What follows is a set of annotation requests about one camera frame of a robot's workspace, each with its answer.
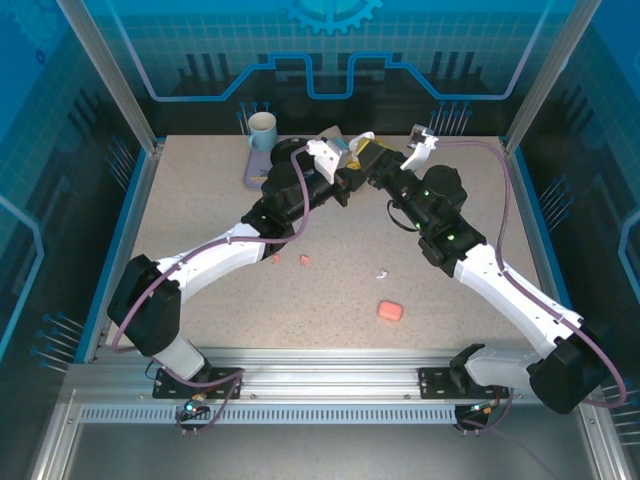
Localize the aluminium corner post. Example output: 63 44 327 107
501 0 604 157
55 0 165 157

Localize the aluminium table side rail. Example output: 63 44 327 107
97 142 165 351
501 139 574 331

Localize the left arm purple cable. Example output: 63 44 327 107
106 144 314 437

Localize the black round plate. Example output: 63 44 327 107
270 138 314 169

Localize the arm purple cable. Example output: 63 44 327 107
434 138 629 437
106 144 314 437

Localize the light blue mug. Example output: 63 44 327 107
247 111 279 152

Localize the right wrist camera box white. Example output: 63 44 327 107
407 123 441 172

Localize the slotted grey cable duct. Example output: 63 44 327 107
78 405 459 426

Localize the lavender serving tray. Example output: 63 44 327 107
241 144 274 190

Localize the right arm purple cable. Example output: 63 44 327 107
434 138 629 437

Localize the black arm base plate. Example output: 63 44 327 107
417 367 510 400
152 367 245 400

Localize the pink eraser block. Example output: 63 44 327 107
376 299 405 322

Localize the aluminium frame bar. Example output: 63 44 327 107
579 399 634 480
27 389 84 480

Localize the beige folded cloth napkin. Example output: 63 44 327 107
317 124 346 146

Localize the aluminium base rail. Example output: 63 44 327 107
67 346 601 407

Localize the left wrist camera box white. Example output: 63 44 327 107
304 137 352 185

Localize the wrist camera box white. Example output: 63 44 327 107
407 123 441 172
304 137 352 185

